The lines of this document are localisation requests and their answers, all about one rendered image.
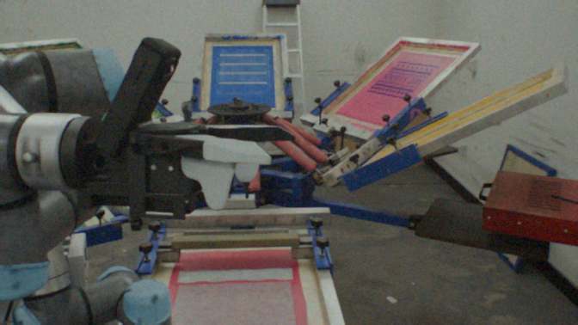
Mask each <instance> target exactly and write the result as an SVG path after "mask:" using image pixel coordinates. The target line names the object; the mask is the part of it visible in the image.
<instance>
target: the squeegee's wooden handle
mask: <svg viewBox="0 0 578 325"><path fill-rule="evenodd" d="M276 247H299V236H298V232H289V233H272V234H233V235H194V236H184V235H174V236H173V239H172V241H171V250H183V249H203V248H276Z"/></svg>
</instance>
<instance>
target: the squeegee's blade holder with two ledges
mask: <svg viewBox="0 0 578 325"><path fill-rule="evenodd" d="M272 233H289V229H288V228H274V230H196V231H183V235H184V236H194V235H233V234H272Z"/></svg>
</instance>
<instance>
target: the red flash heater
mask: <svg viewBox="0 0 578 325"><path fill-rule="evenodd" d="M551 194H552V195H556V196H559V197H563V198H567V199H569V200H573V201H577V202H578V181H576V180H568V179H561V177H553V176H545V175H532V174H525V173H517V172H510V171H503V170H497V173H496V176H495V180H494V182H493V185H492V187H491V189H490V192H489V194H488V196H487V199H486V200H485V204H484V206H483V216H482V219H483V230H490V231H495V232H501V233H502V234H506V235H511V236H522V237H527V238H532V239H538V240H543V241H549V242H553V243H559V244H565V245H569V246H576V247H578V204H576V203H573V202H569V201H566V200H561V199H559V198H554V197H551V196H550V195H551Z"/></svg>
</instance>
